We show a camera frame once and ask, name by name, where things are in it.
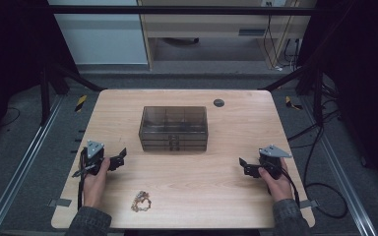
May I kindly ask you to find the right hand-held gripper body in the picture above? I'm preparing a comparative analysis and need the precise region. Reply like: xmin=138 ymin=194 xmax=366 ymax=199
xmin=258 ymin=144 xmax=293 ymax=181

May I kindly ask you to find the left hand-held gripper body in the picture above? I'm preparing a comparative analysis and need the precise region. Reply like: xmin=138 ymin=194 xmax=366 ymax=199
xmin=79 ymin=140 xmax=106 ymax=176

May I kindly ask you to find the pearl and gold chain necklace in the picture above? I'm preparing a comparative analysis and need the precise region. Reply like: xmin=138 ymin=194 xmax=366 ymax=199
xmin=130 ymin=190 xmax=153 ymax=213

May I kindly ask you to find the smoky transparent drawer organizer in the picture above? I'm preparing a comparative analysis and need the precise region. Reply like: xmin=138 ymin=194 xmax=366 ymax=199
xmin=138 ymin=105 xmax=209 ymax=152

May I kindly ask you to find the person's right hand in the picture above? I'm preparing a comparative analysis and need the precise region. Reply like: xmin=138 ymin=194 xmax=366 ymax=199
xmin=257 ymin=158 xmax=294 ymax=204

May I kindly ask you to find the person's left hand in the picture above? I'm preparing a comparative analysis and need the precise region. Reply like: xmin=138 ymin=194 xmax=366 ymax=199
xmin=84 ymin=156 xmax=111 ymax=208

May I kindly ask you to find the grey tape tab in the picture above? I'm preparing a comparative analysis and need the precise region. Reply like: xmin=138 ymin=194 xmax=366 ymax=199
xmin=47 ymin=198 xmax=73 ymax=208
xmin=299 ymin=199 xmax=321 ymax=209

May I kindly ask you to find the white cabinet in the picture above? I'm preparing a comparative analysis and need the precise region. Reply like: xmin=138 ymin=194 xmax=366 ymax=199
xmin=46 ymin=0 xmax=150 ymax=66

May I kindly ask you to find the black curtain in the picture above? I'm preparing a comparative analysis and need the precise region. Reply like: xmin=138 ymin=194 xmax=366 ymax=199
xmin=0 ymin=0 xmax=81 ymax=155
xmin=296 ymin=0 xmax=378 ymax=190

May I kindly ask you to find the light wooden desk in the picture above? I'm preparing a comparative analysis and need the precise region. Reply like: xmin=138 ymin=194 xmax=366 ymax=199
xmin=137 ymin=0 xmax=319 ymax=71

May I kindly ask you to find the left hand-held gripper black cable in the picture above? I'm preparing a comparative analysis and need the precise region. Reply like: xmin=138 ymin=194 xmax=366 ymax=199
xmin=76 ymin=147 xmax=89 ymax=211

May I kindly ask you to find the hand-held gripper black cable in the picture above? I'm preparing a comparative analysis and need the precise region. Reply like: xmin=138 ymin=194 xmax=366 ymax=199
xmin=76 ymin=147 xmax=89 ymax=211
xmin=280 ymin=168 xmax=302 ymax=208

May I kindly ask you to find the right hand-held gripper black cable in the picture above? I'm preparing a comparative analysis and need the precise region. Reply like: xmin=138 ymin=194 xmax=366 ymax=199
xmin=280 ymin=168 xmax=302 ymax=208

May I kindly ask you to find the aluminium floor rail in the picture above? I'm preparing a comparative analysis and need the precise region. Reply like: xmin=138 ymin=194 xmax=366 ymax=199
xmin=299 ymin=96 xmax=378 ymax=236
xmin=0 ymin=95 xmax=65 ymax=236

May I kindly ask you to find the black frame strut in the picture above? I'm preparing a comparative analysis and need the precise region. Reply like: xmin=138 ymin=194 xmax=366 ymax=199
xmin=257 ymin=65 xmax=325 ymax=128
xmin=38 ymin=62 xmax=107 ymax=126

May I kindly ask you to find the black looped floor cable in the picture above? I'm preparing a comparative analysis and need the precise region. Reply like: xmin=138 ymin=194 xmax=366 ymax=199
xmin=302 ymin=126 xmax=349 ymax=220

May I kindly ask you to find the black hanging desk cable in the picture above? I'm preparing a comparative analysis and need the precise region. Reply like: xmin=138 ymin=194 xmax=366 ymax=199
xmin=263 ymin=2 xmax=279 ymax=69

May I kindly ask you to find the black frame crossbar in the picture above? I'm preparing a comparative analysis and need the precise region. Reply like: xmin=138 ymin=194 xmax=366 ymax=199
xmin=46 ymin=5 xmax=321 ymax=17

